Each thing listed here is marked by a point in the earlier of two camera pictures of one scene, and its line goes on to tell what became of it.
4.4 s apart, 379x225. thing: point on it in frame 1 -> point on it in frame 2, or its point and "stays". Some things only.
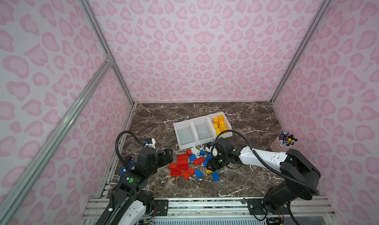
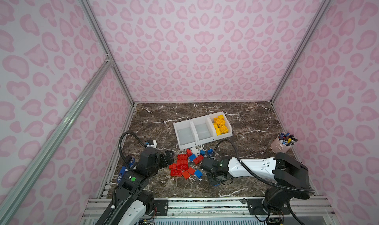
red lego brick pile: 181,168 stays
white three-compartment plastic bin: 194,131 stays
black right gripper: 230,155 -> 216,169
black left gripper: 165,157 stays
